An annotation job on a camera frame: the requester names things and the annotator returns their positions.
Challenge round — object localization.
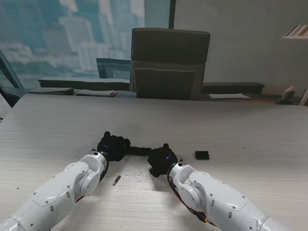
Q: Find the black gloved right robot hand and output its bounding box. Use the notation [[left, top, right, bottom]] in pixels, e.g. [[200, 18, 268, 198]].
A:
[[147, 143, 180, 179]]

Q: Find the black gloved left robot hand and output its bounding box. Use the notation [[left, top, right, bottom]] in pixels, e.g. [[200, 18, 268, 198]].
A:
[[97, 131, 132, 162]]

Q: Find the black remote control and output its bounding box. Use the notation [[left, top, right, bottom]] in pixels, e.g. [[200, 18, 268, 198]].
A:
[[125, 145, 153, 156]]

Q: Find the black battery cover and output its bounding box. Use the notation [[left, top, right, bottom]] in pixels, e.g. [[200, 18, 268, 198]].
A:
[[195, 150, 211, 160]]

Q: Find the grey paper stack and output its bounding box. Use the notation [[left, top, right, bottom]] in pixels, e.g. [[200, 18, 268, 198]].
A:
[[75, 89, 118, 98]]

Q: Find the long dark low bench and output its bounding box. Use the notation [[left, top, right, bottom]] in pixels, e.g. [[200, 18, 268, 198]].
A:
[[38, 76, 130, 92]]

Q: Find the dark grey folder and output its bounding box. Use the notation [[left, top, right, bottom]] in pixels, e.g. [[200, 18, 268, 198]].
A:
[[27, 87, 74, 96]]

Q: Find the white paper sheet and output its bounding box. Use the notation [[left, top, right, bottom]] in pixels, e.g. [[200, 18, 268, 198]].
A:
[[208, 93, 251, 100]]

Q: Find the short dark low bench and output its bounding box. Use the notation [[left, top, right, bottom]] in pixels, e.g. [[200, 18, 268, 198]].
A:
[[203, 82, 265, 94]]

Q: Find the dark office chair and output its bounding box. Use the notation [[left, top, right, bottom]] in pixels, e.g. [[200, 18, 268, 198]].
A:
[[129, 27, 211, 101]]

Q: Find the beige figurine ornament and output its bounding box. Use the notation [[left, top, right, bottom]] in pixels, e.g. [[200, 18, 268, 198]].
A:
[[276, 86, 297, 105]]

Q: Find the red black right arm cable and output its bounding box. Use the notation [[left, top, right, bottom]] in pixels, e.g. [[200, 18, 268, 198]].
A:
[[167, 173, 217, 227]]

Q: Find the slanted dark window frame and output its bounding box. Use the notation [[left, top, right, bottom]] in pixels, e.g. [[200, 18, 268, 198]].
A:
[[0, 50, 25, 108]]

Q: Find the dark window frame post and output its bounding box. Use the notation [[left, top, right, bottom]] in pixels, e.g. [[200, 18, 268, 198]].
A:
[[168, 0, 177, 29]]

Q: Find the wooden frame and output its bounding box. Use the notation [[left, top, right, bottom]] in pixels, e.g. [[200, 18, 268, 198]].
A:
[[299, 88, 308, 106]]

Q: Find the wall shelf with books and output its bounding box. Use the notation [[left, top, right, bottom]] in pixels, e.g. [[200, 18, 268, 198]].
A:
[[282, 25, 308, 39]]

